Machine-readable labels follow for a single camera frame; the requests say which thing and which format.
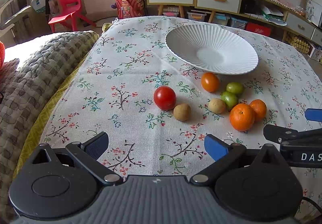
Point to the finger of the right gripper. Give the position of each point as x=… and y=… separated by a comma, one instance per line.
x=313, y=114
x=278, y=134

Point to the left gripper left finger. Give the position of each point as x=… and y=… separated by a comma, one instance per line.
x=59, y=182

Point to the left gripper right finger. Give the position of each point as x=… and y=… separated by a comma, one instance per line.
x=252, y=184

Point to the small orange mandarin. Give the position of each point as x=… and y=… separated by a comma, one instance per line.
x=259, y=108

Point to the large orange mandarin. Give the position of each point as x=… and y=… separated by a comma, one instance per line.
x=242, y=117

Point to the green fruit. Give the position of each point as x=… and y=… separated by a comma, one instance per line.
x=230, y=99
x=235, y=88

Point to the pale longan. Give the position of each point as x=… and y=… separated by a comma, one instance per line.
x=216, y=106

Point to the orange tomato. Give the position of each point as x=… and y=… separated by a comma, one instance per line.
x=210, y=82

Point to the brown longan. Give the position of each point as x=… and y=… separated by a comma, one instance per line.
x=182, y=112

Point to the red tomato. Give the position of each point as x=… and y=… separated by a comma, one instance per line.
x=165, y=98

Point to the red flat box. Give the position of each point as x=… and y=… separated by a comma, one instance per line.
x=259, y=29

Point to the grey woven blanket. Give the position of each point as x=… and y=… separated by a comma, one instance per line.
x=31, y=73

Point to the white ribbed plate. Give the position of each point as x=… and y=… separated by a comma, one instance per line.
x=212, y=48

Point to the floral white tablecloth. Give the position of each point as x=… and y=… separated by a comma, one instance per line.
x=114, y=88

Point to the clear storage box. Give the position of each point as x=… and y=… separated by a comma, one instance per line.
x=196, y=16

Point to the orange plush toy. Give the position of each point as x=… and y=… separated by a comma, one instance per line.
x=2, y=54

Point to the wooden cabinet with drawers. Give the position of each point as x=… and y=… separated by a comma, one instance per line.
x=278, y=13

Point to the red plastic chair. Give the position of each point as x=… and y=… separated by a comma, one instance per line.
x=71, y=11

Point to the red cylindrical toy bin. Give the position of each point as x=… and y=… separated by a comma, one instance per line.
x=130, y=8

